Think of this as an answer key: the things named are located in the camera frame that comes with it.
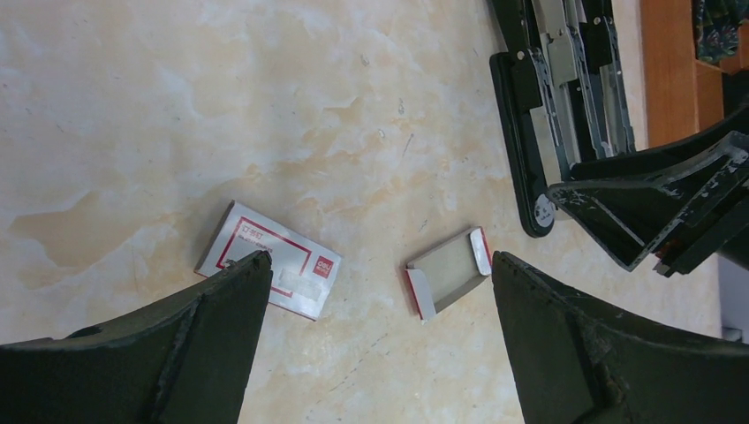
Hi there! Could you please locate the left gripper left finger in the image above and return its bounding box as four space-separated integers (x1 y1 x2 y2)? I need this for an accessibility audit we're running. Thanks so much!
1 251 273 423

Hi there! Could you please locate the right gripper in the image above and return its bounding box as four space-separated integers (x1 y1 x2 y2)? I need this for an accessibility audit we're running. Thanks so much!
548 105 748 277

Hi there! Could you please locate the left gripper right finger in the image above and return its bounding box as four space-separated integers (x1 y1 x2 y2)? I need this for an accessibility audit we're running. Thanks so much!
492 252 748 423

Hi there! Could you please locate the red white staple box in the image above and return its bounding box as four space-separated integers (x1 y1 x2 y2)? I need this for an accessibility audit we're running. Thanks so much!
194 200 342 321

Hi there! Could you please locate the wooden compartment tray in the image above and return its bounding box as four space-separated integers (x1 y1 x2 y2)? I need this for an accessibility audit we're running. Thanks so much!
639 0 748 148

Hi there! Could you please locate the dark clip bundle top left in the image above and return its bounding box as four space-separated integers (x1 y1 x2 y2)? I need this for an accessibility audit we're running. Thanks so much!
692 0 748 64

